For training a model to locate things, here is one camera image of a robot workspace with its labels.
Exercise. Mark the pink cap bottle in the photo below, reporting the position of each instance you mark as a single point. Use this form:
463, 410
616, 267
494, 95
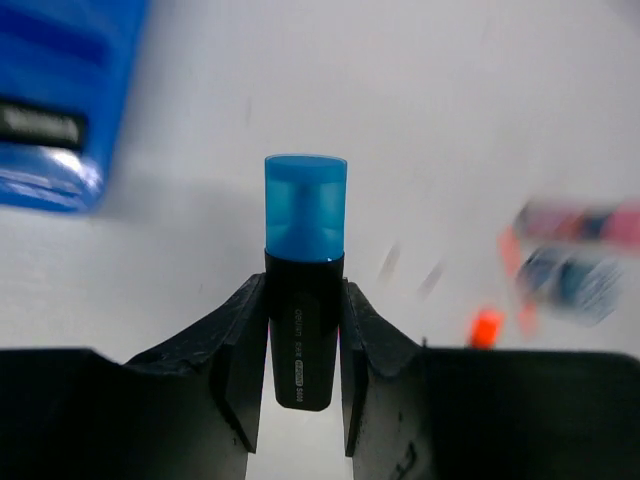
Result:
613, 225

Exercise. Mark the orange ballpoint pen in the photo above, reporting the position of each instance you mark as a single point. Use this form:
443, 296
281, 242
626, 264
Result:
511, 255

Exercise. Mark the blue slime jar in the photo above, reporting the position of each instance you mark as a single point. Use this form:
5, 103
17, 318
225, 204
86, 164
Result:
570, 285

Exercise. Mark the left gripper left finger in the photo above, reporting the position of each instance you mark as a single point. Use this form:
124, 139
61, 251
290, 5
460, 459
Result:
187, 408

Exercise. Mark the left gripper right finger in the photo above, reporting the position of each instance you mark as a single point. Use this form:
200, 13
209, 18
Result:
412, 411

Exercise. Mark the blue plastic divided tray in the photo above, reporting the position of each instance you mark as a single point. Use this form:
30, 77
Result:
65, 72

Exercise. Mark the clear pen cap right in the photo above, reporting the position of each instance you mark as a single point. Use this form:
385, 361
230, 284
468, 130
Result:
431, 280

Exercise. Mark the blue cap highlighter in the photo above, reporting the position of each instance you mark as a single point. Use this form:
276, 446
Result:
305, 207

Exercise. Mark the orange cap highlighter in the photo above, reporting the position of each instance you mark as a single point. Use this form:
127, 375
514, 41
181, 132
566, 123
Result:
485, 328

